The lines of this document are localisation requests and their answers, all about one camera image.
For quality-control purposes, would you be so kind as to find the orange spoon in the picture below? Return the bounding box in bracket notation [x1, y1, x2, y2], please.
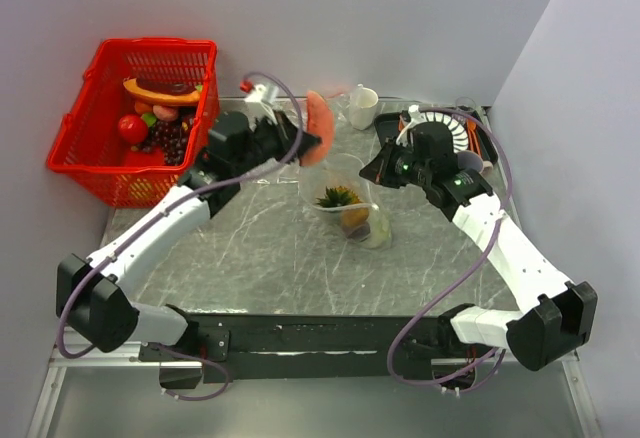
[466, 119, 482, 156]

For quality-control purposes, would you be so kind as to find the toy green cabbage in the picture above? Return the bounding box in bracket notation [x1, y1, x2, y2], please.
[366, 211, 392, 249]

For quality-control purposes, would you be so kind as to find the toy grapes bunch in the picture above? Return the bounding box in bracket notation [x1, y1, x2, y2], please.
[137, 119, 191, 166]

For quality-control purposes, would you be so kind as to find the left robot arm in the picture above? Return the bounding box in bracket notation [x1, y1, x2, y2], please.
[56, 111, 331, 360]

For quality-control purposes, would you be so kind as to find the clear glass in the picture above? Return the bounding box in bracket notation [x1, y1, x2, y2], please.
[453, 97, 476, 124]

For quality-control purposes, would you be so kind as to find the toy red apple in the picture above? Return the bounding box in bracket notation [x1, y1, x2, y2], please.
[117, 114, 149, 145]

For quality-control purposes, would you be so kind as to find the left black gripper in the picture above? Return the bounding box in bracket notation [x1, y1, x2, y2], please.
[232, 109, 320, 177]

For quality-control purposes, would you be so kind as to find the toy papaya slice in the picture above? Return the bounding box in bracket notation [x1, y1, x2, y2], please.
[123, 78, 203, 107]

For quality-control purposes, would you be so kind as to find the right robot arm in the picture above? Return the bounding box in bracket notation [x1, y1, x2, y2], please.
[359, 122, 598, 371]

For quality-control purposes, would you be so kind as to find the toy pineapple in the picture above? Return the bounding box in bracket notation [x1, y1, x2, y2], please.
[315, 186, 361, 208]

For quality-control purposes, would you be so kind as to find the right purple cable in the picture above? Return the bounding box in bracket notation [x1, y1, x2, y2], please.
[387, 105, 515, 387]

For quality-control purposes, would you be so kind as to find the red plastic basket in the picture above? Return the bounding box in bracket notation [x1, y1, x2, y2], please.
[47, 38, 219, 208]

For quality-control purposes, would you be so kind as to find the beige purple mug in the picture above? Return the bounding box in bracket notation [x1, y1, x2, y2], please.
[457, 150, 493, 174]

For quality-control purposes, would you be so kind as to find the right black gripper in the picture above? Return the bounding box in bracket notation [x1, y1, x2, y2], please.
[360, 135, 432, 189]

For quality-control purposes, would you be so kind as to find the toy peach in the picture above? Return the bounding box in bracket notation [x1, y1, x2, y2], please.
[152, 105, 179, 122]

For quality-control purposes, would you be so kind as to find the polka dot zip bag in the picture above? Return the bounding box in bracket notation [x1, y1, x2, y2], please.
[298, 153, 392, 250]

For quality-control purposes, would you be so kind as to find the black tray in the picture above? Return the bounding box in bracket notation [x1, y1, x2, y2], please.
[373, 109, 498, 165]

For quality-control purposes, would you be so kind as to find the crumpled clear bag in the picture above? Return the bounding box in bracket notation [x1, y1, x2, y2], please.
[276, 84, 359, 127]

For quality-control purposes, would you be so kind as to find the black base frame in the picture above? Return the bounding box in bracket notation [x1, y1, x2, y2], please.
[137, 307, 496, 384]

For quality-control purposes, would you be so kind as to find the toy dark red fruit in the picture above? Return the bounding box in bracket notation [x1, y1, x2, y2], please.
[342, 222, 371, 242]

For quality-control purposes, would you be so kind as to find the striped white plate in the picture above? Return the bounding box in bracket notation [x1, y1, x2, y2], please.
[397, 105, 469, 152]

